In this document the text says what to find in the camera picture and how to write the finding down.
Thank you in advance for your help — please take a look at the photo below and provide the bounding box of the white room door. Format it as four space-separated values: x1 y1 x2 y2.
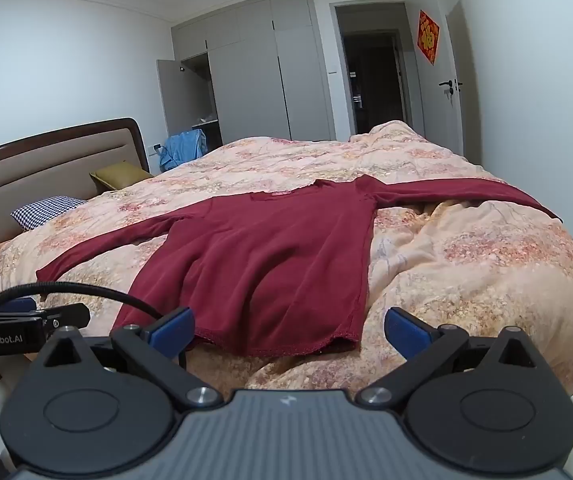
407 0 468 159

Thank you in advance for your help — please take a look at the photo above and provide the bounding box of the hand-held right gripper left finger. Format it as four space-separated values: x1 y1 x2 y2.
41 306 220 407

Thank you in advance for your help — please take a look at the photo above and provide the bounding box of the red square door decoration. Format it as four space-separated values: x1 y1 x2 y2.
417 9 441 66

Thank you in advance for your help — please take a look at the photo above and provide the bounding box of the padded beige bed headboard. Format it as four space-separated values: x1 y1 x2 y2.
0 117 153 267

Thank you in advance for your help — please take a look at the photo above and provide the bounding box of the floral peach quilt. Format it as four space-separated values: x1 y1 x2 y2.
0 120 573 397

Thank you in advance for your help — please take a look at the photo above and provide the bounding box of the olive yellow pillow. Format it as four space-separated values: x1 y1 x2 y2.
90 161 155 193

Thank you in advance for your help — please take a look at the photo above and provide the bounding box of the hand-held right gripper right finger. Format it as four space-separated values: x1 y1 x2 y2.
357 306 540 407

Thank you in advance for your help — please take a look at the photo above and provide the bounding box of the white door frame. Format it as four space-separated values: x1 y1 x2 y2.
333 1 413 142

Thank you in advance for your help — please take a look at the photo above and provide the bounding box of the blue cloth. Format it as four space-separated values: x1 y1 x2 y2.
159 129 209 171

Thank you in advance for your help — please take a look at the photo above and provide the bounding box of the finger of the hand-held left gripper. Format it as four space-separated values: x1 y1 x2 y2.
31 303 91 334
0 297 38 315

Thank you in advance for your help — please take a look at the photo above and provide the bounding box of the grey wardrobe door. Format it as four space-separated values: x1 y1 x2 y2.
156 58 190 137

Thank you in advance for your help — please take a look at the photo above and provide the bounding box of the black cable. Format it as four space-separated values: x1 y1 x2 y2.
0 282 190 368

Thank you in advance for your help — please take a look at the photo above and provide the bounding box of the houndstooth pillow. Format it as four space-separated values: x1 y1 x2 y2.
10 196 90 233

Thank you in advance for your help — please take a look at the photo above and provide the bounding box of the dark red long-sleeved sweater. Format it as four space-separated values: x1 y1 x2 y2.
35 174 563 358

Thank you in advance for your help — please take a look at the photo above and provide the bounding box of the grey built-in wardrobe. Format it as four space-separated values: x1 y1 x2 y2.
170 0 332 148

